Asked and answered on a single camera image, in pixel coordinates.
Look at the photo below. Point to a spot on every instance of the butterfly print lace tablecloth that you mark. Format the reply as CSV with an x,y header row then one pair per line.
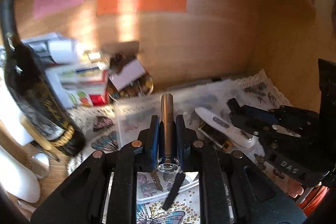
x,y
99,125

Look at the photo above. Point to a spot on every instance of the orange sticky note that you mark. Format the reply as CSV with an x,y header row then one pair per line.
x,y
141,1

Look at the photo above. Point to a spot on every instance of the open box of gold items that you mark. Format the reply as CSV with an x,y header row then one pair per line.
x,y
127,78

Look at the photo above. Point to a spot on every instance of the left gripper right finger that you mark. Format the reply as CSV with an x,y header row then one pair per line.
x,y
232,188

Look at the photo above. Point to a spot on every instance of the silver metal flashlight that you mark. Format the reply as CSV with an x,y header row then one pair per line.
x,y
167,136

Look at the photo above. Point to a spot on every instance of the small round mirror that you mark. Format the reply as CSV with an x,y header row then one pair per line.
x,y
40,165

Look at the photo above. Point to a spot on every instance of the person right hand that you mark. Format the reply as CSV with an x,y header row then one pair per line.
x,y
293,188

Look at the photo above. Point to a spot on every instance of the dark wine bottle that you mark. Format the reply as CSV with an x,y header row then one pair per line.
x,y
29,87

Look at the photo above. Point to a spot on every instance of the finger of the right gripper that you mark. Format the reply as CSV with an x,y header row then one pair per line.
x,y
252,120

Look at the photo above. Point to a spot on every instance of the white handheld massager device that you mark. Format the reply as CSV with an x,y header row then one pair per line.
x,y
235,135

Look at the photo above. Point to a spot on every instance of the stack of books and magazines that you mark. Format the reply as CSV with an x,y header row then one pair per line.
x,y
75,80

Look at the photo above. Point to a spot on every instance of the clear plastic storage box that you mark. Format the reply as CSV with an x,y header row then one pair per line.
x,y
134,115

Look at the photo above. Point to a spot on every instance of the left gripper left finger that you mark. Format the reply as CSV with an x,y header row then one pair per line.
x,y
103,180

